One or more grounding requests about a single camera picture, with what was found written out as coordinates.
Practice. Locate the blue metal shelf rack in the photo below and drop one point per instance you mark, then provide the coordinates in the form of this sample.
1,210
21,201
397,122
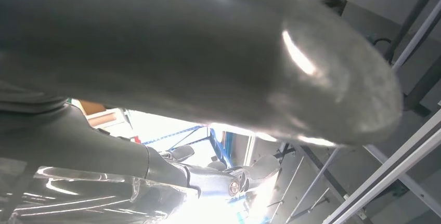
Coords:
220,150

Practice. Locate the steel side table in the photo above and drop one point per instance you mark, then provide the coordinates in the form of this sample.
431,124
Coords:
396,163

